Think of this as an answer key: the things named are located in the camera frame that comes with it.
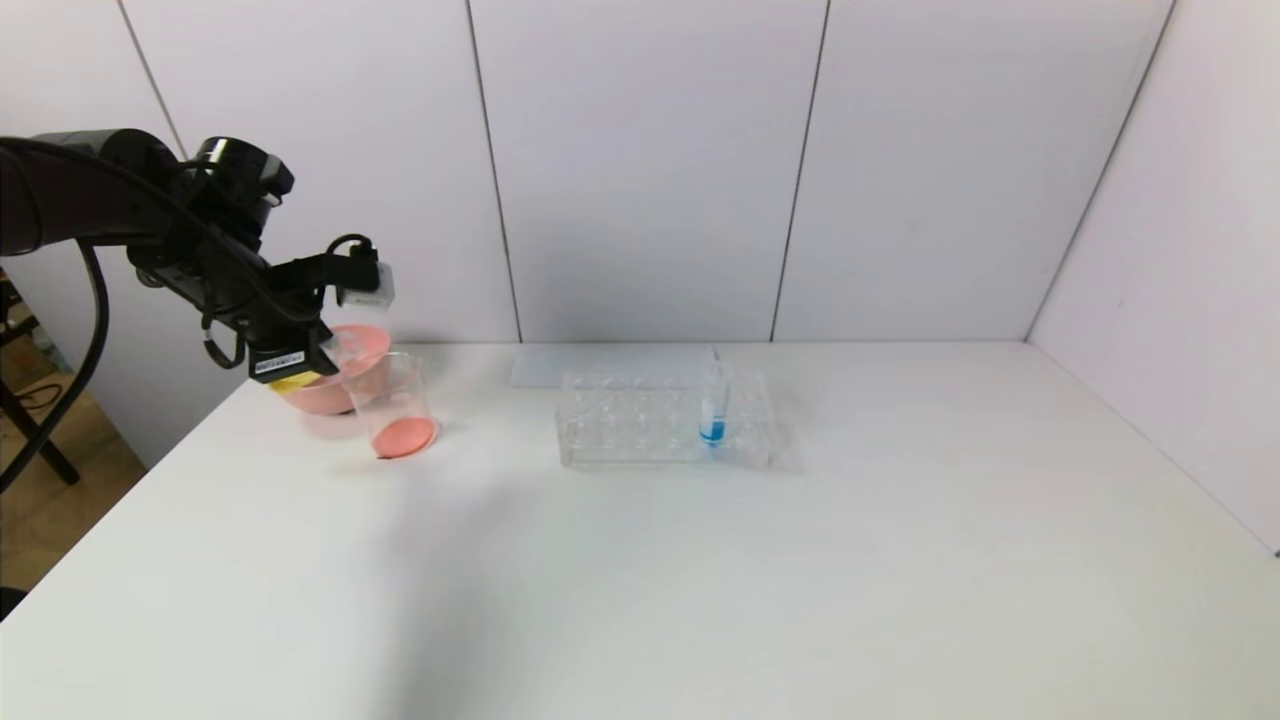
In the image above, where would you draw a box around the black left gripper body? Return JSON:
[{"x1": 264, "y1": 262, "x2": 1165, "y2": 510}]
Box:
[{"x1": 246, "y1": 315, "x2": 340, "y2": 384}]

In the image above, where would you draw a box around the test tube with yellow pigment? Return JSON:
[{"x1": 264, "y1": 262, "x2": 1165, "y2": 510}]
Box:
[{"x1": 268, "y1": 335, "x2": 363, "y2": 394}]

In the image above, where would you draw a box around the clear glass beaker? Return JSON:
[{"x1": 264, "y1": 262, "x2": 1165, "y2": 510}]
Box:
[{"x1": 343, "y1": 352, "x2": 441, "y2": 461}]

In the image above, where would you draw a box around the clear acrylic test tube rack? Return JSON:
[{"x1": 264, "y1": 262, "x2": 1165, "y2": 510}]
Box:
[{"x1": 557, "y1": 366, "x2": 777, "y2": 470}]

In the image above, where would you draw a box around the test tube with blue pigment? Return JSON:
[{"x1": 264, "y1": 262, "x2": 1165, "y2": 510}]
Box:
[{"x1": 699, "y1": 366, "x2": 729, "y2": 450}]

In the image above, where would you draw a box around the pink plastic bowl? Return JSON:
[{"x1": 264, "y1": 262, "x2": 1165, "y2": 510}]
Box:
[{"x1": 266, "y1": 324, "x2": 394, "y2": 416}]

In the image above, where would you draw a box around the flat white slab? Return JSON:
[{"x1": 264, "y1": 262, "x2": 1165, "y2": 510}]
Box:
[{"x1": 511, "y1": 346, "x2": 721, "y2": 390}]

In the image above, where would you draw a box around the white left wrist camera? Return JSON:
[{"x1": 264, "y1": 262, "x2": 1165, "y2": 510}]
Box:
[{"x1": 340, "y1": 262, "x2": 396, "y2": 309}]

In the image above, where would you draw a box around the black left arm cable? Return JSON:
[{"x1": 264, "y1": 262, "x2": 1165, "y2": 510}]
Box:
[{"x1": 0, "y1": 130, "x2": 377, "y2": 493}]

